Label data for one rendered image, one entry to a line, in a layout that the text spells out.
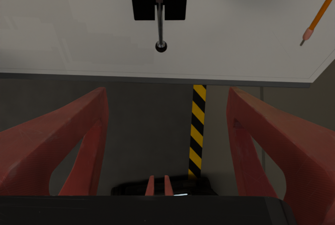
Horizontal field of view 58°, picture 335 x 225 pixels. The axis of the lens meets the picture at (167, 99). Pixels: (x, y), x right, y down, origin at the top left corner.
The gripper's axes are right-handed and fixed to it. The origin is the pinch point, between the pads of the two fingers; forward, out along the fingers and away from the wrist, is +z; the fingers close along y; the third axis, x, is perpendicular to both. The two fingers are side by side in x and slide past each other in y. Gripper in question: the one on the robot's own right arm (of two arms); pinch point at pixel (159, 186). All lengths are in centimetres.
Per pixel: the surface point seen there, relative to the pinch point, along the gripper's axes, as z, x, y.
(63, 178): 51, 109, 45
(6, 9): 20.2, -4.5, 17.9
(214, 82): 22.8, 11.2, -9.1
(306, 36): 8.4, -10.1, -12.0
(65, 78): 22.7, 10.0, 15.0
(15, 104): 74, 81, 64
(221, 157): 59, 104, -30
